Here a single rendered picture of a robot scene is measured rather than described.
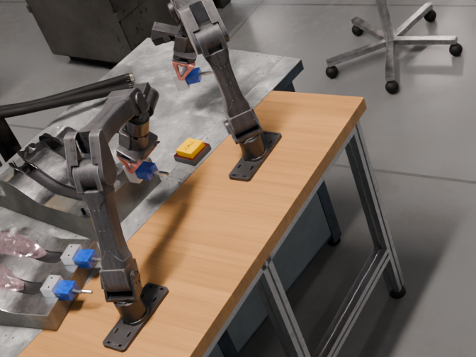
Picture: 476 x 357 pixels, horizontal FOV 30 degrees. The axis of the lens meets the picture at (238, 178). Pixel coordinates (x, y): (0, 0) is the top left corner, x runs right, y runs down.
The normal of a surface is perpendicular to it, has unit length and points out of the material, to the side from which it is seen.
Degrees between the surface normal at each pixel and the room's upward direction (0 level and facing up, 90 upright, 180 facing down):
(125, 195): 90
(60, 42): 90
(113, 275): 70
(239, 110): 87
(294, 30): 0
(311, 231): 90
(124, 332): 0
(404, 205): 0
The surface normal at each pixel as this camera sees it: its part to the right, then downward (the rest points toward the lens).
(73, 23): -0.56, 0.64
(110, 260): -0.32, 0.36
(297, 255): 0.76, 0.19
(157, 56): -0.30, -0.75
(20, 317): -0.33, 0.67
